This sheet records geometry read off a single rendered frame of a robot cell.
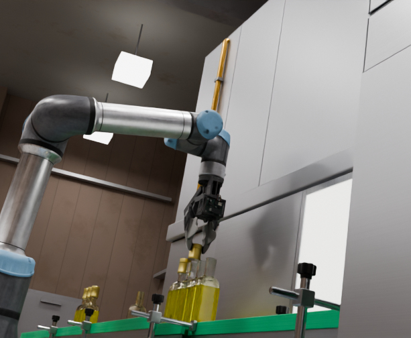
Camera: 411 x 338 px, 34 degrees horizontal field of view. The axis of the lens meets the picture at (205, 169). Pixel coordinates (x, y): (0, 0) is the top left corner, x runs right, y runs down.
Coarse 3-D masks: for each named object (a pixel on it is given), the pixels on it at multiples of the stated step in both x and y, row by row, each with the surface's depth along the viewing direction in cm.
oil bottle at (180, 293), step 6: (180, 282) 183; (186, 282) 181; (180, 288) 181; (180, 294) 180; (174, 300) 182; (180, 300) 179; (174, 306) 181; (180, 306) 178; (174, 312) 180; (180, 312) 177; (174, 318) 179
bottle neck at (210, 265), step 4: (208, 260) 174; (212, 260) 174; (216, 260) 175; (208, 264) 173; (212, 264) 173; (204, 268) 174; (208, 268) 173; (212, 268) 173; (204, 272) 173; (208, 272) 173; (212, 272) 173
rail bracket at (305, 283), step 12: (300, 264) 104; (312, 264) 103; (300, 276) 104; (276, 288) 101; (300, 288) 102; (300, 300) 101; (312, 300) 102; (324, 300) 104; (300, 312) 101; (300, 324) 101; (300, 336) 100
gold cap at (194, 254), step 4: (192, 244) 186; (196, 244) 186; (192, 248) 185; (196, 248) 185; (200, 248) 186; (192, 252) 185; (196, 252) 185; (200, 252) 186; (188, 256) 185; (192, 256) 184; (196, 256) 184; (192, 260) 187; (196, 260) 187
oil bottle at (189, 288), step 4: (192, 280) 176; (188, 284) 178; (192, 284) 175; (188, 288) 177; (192, 288) 175; (184, 292) 178; (188, 292) 176; (184, 296) 178; (188, 296) 175; (184, 300) 177; (188, 300) 174; (184, 304) 176; (188, 304) 173; (184, 308) 175; (188, 308) 173; (184, 312) 174; (188, 312) 172; (180, 316) 176; (184, 316) 174; (180, 320) 175; (184, 320) 173
